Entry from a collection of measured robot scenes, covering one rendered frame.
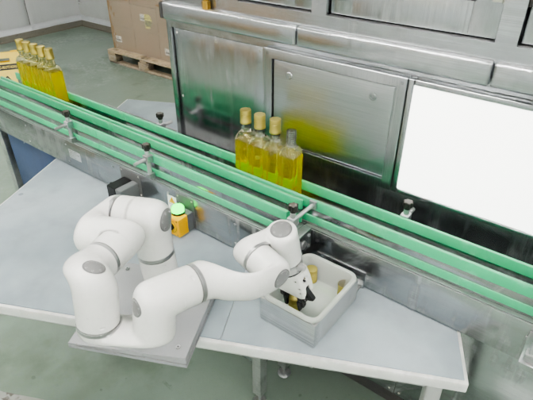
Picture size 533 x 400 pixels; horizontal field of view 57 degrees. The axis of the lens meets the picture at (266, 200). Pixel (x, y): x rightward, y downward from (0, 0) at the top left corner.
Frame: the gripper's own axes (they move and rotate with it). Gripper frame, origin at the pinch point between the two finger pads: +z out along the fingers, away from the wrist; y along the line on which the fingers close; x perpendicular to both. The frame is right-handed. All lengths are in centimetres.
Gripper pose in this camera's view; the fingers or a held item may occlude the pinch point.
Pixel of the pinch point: (294, 299)
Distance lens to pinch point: 133.3
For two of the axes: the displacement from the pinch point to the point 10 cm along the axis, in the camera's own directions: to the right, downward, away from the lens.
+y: -8.0, -3.2, 5.0
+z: 1.5, 7.0, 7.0
